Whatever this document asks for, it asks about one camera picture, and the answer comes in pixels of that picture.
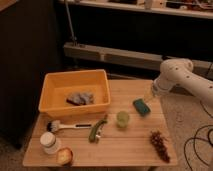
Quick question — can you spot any grey metal pole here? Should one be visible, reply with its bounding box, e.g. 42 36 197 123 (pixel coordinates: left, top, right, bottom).
64 0 77 46

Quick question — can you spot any green plastic cup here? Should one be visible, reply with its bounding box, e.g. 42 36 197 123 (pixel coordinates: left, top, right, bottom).
116 111 129 128

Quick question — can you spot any green dish sponge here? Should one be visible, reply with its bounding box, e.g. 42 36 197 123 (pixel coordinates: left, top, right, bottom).
133 99 151 116

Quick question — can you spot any yellow plastic tray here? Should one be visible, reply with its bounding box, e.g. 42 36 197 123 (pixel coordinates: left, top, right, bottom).
38 69 111 118

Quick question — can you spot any white handled dish brush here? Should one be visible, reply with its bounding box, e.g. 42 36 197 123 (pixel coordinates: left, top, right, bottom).
46 120 92 133

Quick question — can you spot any upper shelf with clutter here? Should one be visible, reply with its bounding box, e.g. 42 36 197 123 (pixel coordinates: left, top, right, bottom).
58 0 213 19

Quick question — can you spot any brown dried grape bunch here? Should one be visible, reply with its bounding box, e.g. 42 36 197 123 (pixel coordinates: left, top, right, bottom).
150 131 170 163

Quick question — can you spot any grey metal shelf rail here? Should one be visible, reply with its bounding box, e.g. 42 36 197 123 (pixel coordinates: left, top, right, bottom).
63 41 213 79

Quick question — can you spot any white lidded jar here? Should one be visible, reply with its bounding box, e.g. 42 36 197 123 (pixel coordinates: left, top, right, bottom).
40 132 61 154

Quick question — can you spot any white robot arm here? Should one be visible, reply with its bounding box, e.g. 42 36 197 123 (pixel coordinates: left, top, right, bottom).
144 59 213 117

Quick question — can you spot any black cable on floor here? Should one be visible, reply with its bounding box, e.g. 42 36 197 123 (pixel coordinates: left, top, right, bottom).
183 103 213 171

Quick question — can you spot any grey crumpled cloth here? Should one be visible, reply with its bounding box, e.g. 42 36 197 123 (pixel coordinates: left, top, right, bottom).
66 92 94 106

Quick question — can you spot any halved apple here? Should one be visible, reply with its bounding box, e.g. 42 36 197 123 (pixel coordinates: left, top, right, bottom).
56 148 73 165

